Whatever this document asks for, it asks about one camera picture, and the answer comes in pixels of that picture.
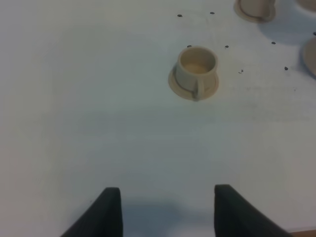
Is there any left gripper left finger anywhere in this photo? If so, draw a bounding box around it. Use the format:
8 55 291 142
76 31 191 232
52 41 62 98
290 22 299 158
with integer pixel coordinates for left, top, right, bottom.
62 187 123 237

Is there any near beige cup saucer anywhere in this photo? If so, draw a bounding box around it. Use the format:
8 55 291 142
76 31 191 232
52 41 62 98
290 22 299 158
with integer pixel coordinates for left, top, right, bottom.
168 67 219 101

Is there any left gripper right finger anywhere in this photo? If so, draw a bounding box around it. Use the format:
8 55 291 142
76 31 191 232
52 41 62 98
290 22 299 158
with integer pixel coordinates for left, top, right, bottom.
214 185 291 237

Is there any beige teapot saucer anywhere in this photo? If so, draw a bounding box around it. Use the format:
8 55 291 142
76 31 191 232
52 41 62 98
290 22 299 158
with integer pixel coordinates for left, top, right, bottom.
300 38 316 79

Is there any beige cup saucer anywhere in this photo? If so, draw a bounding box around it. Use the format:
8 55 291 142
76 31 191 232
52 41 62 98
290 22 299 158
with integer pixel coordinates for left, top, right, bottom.
234 0 276 23
168 67 219 101

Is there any far beige teacup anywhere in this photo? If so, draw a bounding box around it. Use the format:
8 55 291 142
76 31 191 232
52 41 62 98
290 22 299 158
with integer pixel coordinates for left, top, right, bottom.
239 0 275 18

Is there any beige teapot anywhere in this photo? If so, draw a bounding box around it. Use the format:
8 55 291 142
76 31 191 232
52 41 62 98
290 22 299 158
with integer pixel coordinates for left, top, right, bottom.
296 0 316 12

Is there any near beige teacup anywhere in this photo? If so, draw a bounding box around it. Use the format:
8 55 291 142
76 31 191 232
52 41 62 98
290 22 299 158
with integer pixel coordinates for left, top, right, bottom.
175 46 218 101

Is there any far beige cup saucer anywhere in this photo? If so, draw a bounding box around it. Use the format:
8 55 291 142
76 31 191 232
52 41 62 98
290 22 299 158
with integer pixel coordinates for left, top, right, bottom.
234 0 276 23

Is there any beige teacup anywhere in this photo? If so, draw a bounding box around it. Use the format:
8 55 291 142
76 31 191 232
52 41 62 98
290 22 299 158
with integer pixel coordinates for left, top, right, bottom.
175 46 218 101
239 0 275 18

